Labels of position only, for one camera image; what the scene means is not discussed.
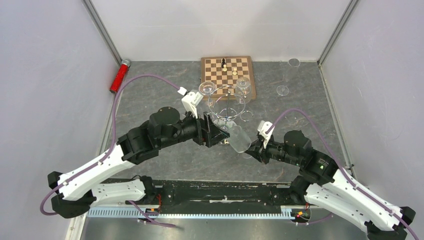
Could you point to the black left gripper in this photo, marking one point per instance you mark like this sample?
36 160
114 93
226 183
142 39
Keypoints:
208 132

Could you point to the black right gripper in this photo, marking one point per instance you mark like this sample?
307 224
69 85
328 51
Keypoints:
260 154

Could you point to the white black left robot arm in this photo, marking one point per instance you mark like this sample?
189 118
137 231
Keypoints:
85 187

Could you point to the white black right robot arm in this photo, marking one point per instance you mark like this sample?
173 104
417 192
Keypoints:
321 182

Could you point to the chrome wine glass rack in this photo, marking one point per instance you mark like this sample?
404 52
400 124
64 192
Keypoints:
228 102

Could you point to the wooden chessboard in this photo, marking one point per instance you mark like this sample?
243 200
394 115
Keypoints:
211 70

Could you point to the red cylindrical can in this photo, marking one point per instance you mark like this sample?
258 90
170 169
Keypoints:
118 80

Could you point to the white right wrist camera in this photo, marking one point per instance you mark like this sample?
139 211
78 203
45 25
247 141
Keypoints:
265 130

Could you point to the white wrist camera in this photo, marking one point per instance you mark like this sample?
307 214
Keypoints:
265 130
190 102

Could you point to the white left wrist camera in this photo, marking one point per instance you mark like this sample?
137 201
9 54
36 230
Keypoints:
190 102

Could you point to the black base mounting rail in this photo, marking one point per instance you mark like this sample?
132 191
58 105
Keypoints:
221 197

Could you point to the white slotted cable duct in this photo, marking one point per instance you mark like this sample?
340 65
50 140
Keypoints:
132 212

